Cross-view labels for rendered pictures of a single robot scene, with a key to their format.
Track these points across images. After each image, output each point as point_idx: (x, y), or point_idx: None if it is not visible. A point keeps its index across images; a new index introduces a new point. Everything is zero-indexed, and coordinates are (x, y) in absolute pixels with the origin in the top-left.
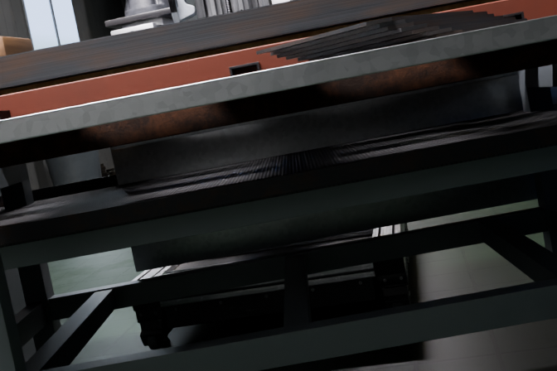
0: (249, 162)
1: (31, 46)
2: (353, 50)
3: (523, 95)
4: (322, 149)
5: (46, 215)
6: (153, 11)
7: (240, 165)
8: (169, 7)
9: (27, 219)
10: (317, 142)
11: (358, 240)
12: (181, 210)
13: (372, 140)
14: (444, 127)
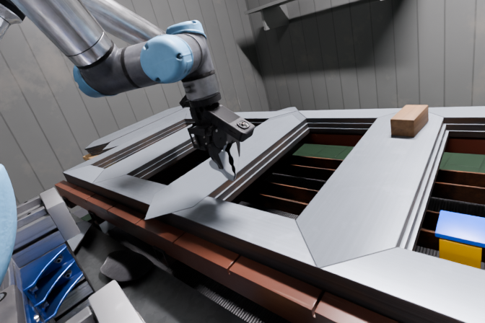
0: (217, 301)
1: (390, 124)
2: None
3: (104, 223)
4: (178, 273)
5: (418, 249)
6: (17, 313)
7: (229, 297)
8: (15, 287)
9: (434, 250)
10: None
11: None
12: None
13: (157, 259)
14: (138, 240)
